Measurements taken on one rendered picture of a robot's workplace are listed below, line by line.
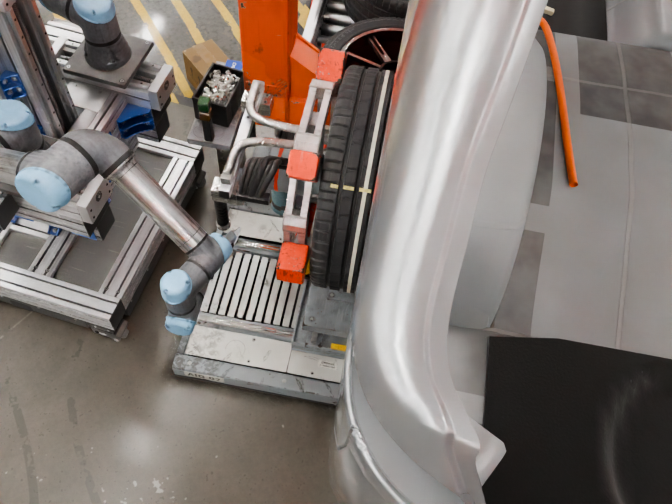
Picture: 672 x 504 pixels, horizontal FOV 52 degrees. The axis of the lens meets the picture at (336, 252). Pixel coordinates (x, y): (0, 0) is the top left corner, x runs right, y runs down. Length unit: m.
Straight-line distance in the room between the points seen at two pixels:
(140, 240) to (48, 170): 1.11
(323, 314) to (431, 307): 1.59
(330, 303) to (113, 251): 0.85
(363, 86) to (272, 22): 0.52
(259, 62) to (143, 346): 1.16
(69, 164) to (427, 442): 1.07
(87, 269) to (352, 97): 1.33
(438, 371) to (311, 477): 1.66
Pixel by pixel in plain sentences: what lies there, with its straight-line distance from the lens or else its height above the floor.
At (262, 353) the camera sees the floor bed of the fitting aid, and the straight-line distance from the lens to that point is 2.63.
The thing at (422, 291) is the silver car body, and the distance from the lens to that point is 0.96.
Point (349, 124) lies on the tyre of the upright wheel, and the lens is 1.78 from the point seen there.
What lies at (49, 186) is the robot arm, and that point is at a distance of 1.67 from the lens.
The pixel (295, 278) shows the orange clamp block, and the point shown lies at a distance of 1.89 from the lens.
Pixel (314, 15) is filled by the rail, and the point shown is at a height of 0.39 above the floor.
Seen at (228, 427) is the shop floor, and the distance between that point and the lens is 2.62.
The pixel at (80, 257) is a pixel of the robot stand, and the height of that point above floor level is 0.21.
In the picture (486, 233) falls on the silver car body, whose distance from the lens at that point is 1.62.
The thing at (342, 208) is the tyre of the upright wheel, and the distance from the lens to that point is 1.75.
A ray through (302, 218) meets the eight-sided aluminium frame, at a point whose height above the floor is 0.98.
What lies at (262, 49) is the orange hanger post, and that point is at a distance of 2.37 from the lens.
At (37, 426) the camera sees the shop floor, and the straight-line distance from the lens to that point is 2.76.
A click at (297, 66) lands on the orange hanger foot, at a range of 2.42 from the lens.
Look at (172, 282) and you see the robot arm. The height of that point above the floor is 1.01.
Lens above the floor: 2.49
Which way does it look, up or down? 58 degrees down
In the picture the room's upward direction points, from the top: 6 degrees clockwise
